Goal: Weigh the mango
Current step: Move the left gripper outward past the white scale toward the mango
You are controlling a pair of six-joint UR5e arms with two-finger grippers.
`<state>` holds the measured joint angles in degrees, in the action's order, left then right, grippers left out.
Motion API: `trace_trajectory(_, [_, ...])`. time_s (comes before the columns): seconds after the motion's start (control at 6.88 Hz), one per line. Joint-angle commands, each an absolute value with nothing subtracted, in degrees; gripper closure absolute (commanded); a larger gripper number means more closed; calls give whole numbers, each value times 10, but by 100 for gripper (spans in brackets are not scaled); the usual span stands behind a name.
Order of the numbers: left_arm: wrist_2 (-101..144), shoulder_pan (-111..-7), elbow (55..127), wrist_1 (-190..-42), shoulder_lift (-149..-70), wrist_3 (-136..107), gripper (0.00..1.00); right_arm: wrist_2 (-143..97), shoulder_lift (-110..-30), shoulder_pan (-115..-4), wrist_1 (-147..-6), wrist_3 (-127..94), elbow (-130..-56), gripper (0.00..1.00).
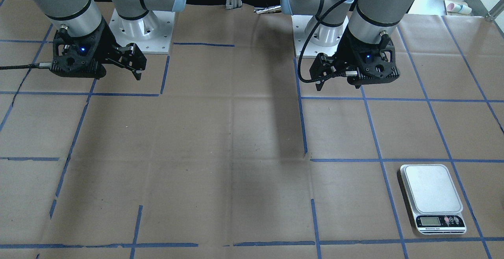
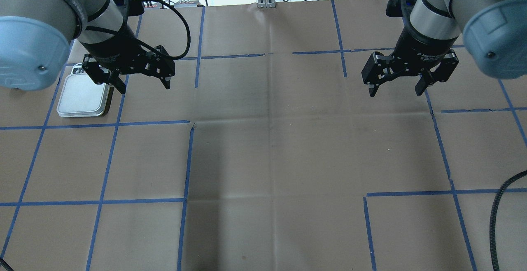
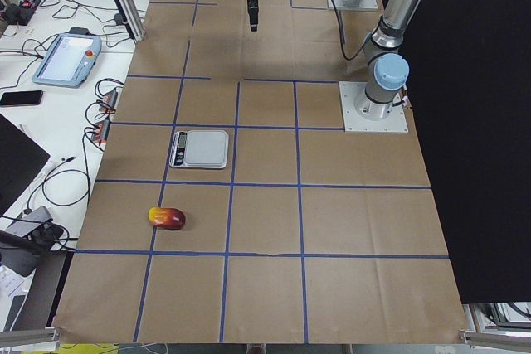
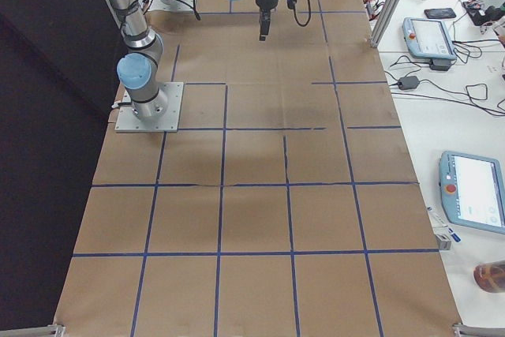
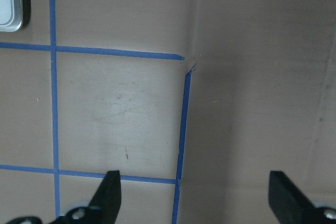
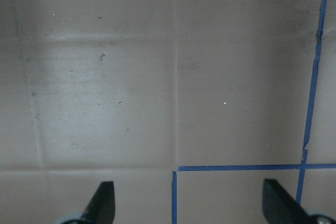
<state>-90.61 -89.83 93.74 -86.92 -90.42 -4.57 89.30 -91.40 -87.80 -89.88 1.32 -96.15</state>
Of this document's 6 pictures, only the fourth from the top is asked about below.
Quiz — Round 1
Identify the teach pendant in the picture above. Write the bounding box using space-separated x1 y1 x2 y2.
402 17 457 61
439 151 504 234

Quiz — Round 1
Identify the near teach pendant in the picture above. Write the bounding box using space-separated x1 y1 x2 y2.
439 151 504 234

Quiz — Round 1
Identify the brown glass bottle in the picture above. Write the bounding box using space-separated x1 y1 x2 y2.
473 260 505 293

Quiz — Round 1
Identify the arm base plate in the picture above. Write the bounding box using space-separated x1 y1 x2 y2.
114 82 184 133
149 0 193 13

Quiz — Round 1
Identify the far teach pendant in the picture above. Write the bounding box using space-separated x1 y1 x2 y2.
402 17 457 61

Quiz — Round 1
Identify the black smartphone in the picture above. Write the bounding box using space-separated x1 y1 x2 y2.
424 8 456 20

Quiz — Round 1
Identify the black power adapter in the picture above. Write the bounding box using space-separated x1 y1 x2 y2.
397 76 420 91

